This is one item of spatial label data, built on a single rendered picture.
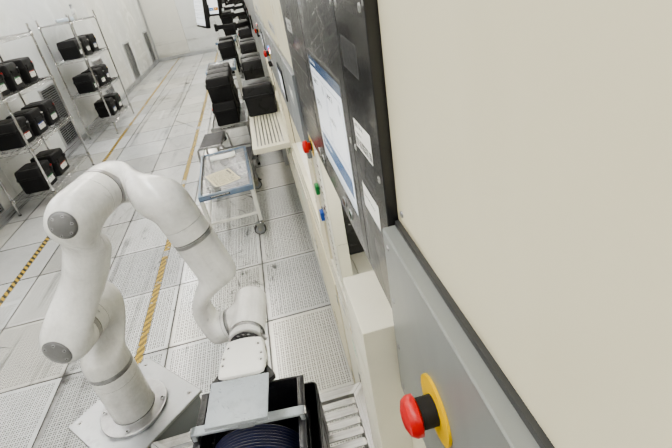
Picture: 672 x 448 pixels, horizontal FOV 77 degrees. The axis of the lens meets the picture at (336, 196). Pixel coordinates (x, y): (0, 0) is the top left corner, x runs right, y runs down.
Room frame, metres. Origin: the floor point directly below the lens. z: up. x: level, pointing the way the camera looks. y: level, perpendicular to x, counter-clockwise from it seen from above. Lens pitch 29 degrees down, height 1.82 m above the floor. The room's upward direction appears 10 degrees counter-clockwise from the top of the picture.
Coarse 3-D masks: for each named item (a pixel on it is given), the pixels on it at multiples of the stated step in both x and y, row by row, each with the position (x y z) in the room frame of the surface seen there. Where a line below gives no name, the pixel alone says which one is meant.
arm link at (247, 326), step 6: (240, 324) 0.73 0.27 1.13; (246, 324) 0.73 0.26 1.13; (252, 324) 0.73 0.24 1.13; (258, 324) 0.74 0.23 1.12; (234, 330) 0.72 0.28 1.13; (240, 330) 0.72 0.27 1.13; (246, 330) 0.72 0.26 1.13; (252, 330) 0.72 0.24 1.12; (258, 330) 0.72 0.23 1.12; (264, 330) 0.74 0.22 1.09; (264, 336) 0.73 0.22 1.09; (228, 342) 0.72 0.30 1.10
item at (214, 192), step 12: (204, 156) 3.71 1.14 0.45; (240, 156) 3.53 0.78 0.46; (204, 168) 3.40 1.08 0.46; (216, 168) 3.36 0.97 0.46; (240, 168) 3.26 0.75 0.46; (204, 180) 3.15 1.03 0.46; (252, 180) 3.06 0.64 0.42; (216, 192) 2.88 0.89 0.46; (228, 192) 2.88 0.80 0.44; (252, 192) 2.92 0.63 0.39; (204, 204) 2.86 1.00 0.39; (240, 216) 2.90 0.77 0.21; (264, 228) 2.92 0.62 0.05
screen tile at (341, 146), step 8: (328, 96) 0.68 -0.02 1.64; (328, 104) 0.69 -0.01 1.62; (336, 104) 0.61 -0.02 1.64; (336, 112) 0.62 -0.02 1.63; (336, 120) 0.63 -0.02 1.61; (336, 136) 0.66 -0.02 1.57; (344, 136) 0.59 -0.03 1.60; (336, 144) 0.67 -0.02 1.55; (344, 144) 0.60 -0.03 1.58; (344, 152) 0.61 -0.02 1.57; (344, 160) 0.62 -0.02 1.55
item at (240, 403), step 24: (216, 384) 0.59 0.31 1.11; (240, 384) 0.58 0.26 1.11; (264, 384) 0.57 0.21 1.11; (288, 384) 0.66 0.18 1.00; (216, 408) 0.54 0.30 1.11; (240, 408) 0.53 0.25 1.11; (264, 408) 0.52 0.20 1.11; (288, 408) 0.57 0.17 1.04; (192, 432) 0.55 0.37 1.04; (216, 432) 0.54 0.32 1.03
